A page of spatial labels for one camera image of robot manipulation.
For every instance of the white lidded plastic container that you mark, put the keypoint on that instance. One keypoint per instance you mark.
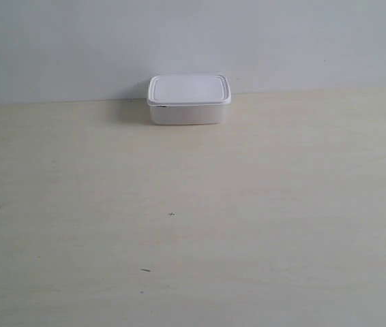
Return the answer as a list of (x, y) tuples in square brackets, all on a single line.
[(188, 99)]

